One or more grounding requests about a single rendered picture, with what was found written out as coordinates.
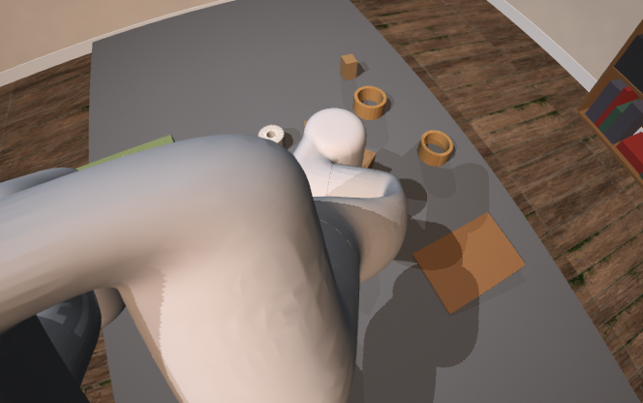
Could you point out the tan cardboard cube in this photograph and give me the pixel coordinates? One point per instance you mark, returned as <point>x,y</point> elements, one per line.
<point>348,67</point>

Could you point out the tan cardboard carton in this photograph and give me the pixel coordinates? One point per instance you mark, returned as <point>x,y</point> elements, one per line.
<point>368,159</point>

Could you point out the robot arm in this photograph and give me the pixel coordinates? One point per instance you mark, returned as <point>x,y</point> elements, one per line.
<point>222,248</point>

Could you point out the flat brown square board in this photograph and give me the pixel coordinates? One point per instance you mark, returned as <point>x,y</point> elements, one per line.
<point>468,262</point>

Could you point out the orange ring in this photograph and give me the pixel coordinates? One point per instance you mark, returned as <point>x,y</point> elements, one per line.
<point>369,93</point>
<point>432,158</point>

